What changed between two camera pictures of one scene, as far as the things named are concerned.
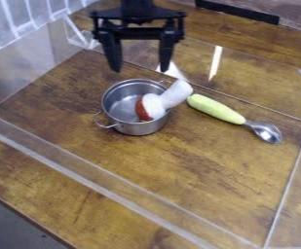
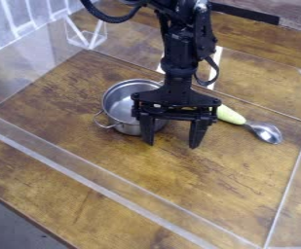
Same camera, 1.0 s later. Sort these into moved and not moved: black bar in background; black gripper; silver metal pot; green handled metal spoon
Moved: black gripper
Not moved: green handled metal spoon; black bar in background; silver metal pot
